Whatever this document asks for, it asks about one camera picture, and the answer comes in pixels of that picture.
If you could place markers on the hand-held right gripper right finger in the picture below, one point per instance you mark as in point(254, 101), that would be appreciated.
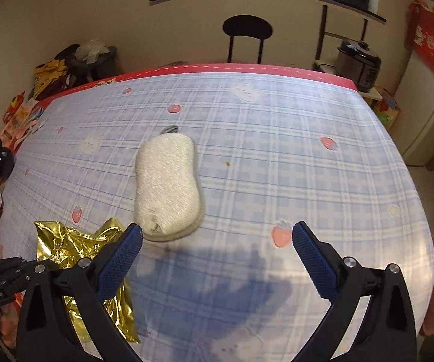
point(313, 260)

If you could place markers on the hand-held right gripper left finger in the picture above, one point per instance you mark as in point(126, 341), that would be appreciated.
point(120, 260)

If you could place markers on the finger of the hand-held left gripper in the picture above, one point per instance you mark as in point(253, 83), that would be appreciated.
point(7, 265)

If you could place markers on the gold foil wrapper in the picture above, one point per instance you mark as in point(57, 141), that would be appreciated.
point(70, 241)

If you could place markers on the white oval sponge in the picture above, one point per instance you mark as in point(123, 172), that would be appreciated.
point(168, 181)

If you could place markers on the blue plaid tablecloth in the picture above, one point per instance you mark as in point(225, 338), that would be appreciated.
point(277, 158)

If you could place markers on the colourful cardboard boxes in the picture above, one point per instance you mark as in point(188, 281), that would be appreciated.
point(386, 109)

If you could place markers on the cream refrigerator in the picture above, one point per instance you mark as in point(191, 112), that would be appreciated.
point(431, 120)

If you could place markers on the dark bin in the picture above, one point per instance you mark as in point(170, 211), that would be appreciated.
point(103, 69)

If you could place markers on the black electric pressure cooker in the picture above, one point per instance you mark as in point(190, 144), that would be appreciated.
point(360, 68)

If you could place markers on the pile of yellow dark clothes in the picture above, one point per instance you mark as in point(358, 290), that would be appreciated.
point(51, 71)

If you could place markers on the red printed table cover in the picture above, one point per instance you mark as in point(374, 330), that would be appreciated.
point(239, 68)

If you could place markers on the crumpled clear plastic bag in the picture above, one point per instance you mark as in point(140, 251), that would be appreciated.
point(90, 49)

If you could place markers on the black round-backed chair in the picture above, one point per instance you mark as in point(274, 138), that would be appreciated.
point(247, 26)

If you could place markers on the red printed cloth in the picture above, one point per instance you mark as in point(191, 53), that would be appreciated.
point(431, 37)

